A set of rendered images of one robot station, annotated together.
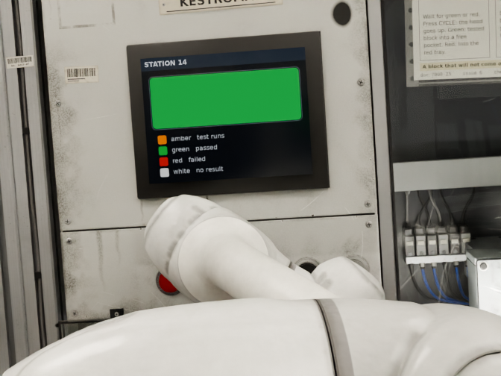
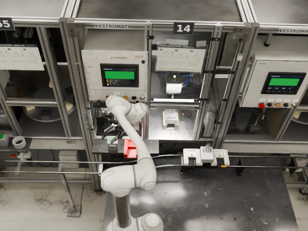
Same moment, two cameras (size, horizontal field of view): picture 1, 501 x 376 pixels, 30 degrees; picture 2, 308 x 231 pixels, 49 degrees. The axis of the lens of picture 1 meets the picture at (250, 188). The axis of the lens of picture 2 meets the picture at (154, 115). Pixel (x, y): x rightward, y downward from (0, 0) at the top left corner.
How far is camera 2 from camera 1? 1.61 m
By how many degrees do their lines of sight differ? 45
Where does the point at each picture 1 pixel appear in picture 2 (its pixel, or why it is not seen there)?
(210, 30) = (117, 62)
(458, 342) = (145, 180)
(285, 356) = (129, 180)
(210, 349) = (123, 179)
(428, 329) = (144, 176)
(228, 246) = (121, 118)
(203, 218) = (116, 104)
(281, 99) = (130, 76)
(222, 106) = (118, 76)
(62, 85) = (86, 68)
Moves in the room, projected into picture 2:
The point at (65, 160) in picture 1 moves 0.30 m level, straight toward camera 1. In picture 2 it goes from (87, 79) to (95, 111)
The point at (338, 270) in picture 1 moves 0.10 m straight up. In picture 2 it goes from (139, 108) to (139, 98)
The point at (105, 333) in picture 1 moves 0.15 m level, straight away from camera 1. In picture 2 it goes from (112, 176) to (107, 155)
